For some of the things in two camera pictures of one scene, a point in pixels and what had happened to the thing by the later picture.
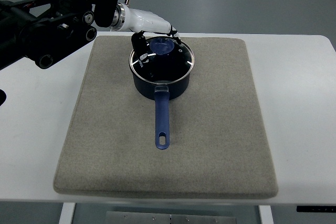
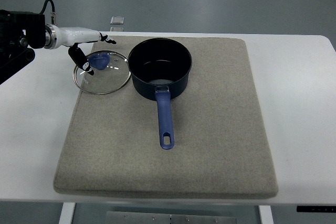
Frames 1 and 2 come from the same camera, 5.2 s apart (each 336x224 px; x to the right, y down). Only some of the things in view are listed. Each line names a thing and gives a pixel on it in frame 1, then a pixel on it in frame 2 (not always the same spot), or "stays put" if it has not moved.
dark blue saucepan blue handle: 163,74 stays put
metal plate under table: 114,217 stays put
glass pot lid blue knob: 168,61 → 111,69
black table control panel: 316,209 stays put
